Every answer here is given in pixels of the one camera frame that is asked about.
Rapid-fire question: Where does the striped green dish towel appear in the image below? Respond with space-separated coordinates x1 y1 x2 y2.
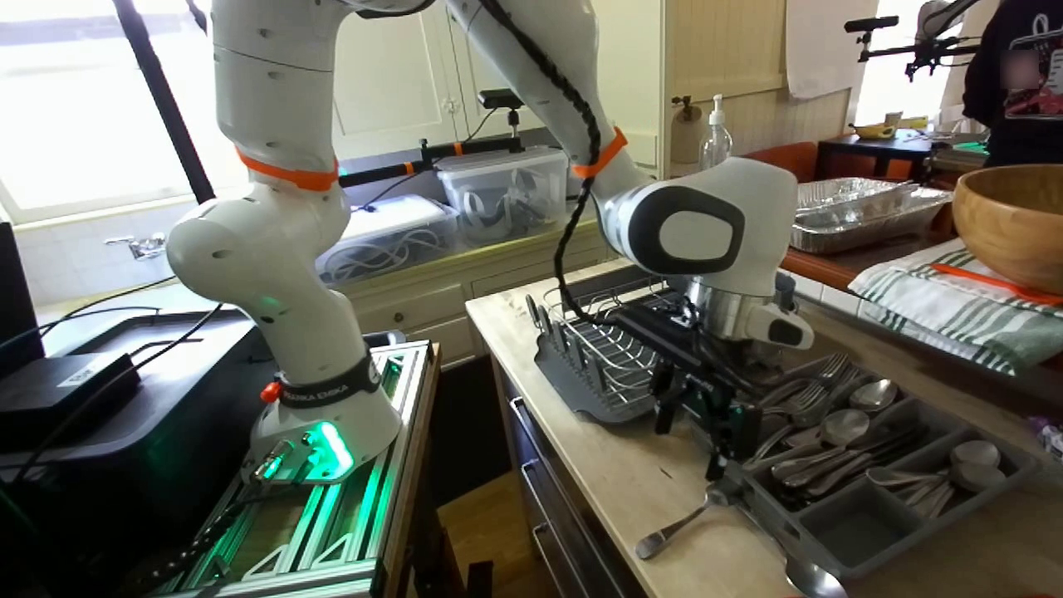
848 240 1063 375

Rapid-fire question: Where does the grey cutlery tray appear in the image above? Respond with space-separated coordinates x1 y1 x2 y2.
721 356 1035 580

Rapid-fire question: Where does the aluminium foil tray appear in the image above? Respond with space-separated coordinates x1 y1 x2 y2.
790 177 949 254

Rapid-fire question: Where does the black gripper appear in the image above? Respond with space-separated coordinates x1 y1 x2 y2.
619 307 760 480

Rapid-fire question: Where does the clear hand sanitizer bottle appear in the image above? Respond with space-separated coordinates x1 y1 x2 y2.
703 93 736 167

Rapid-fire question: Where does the silver spoon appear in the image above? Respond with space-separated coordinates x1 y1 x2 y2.
635 487 730 560
774 533 850 598

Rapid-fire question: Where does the black camera on stand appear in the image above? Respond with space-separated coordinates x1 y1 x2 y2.
478 89 526 108

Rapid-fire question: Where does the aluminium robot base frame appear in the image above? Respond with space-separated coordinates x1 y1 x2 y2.
161 341 440 598

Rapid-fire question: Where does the person in dark shirt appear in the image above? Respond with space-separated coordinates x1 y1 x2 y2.
965 0 1063 167

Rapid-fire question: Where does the grey dish drying rack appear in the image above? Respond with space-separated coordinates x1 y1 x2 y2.
526 265 685 425

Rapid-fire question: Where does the clear plastic storage bin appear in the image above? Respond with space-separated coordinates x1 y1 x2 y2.
437 146 569 244

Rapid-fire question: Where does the black box on left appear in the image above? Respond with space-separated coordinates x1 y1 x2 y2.
0 351 141 451

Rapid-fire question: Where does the wooden bowl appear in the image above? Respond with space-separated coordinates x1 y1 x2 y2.
955 162 1063 291

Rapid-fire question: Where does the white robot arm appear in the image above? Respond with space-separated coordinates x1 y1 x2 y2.
168 0 813 483

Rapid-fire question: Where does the silver spoon at table edge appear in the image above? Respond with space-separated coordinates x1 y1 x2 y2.
774 533 850 598

